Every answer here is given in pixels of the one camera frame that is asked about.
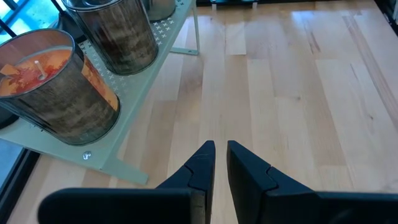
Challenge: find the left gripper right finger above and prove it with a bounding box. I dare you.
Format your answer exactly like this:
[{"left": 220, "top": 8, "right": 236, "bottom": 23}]
[{"left": 226, "top": 140, "right": 398, "bottom": 224}]

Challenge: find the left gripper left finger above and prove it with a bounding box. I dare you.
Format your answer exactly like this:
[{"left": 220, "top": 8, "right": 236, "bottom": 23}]
[{"left": 37, "top": 140, "right": 216, "bottom": 224}]

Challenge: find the silver tin candle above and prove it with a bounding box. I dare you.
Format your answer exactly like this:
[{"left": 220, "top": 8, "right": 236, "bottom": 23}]
[{"left": 61, "top": 0, "right": 159, "bottom": 76}]

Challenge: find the green perforated metal shelf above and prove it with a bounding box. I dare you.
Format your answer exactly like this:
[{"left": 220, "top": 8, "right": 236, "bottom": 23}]
[{"left": 0, "top": 0, "right": 200, "bottom": 187}]

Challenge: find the orange candle jar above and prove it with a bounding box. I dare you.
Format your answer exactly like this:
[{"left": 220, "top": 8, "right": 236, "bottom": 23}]
[{"left": 0, "top": 28, "right": 121, "bottom": 146}]

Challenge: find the grey metal container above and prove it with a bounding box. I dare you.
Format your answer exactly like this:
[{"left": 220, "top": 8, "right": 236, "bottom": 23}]
[{"left": 141, "top": 0, "right": 177, "bottom": 22}]

